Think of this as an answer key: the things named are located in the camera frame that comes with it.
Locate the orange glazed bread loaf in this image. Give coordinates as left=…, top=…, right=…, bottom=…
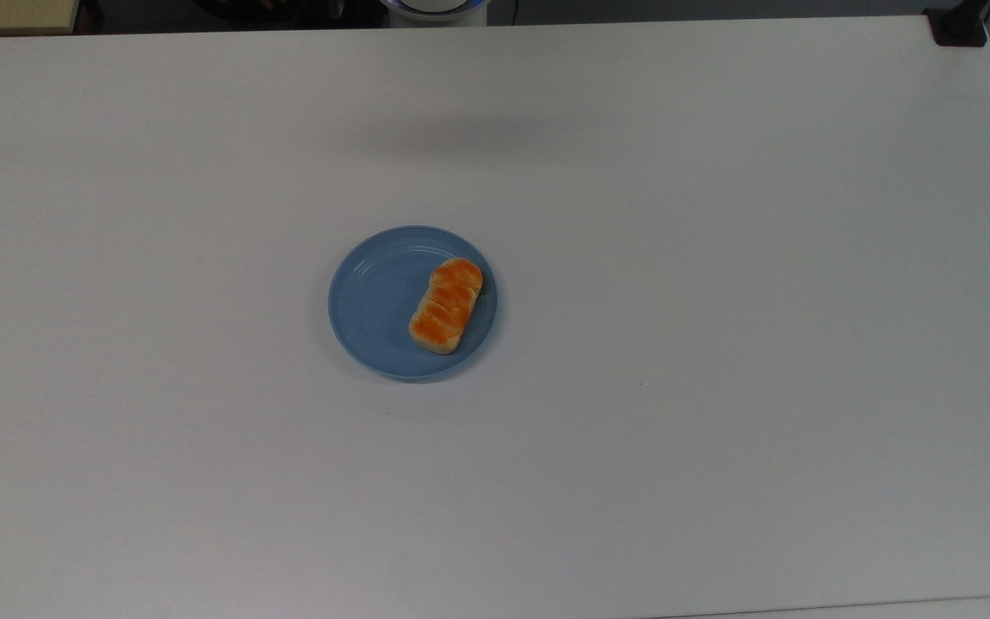
left=409, top=257, right=484, bottom=355

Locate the blue round plate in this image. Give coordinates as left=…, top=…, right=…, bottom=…
left=327, top=225, right=500, bottom=383

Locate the black stand base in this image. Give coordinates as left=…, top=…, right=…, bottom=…
left=924, top=0, right=990, bottom=48

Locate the beige board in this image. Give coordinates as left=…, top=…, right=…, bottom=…
left=0, top=0, right=81, bottom=37

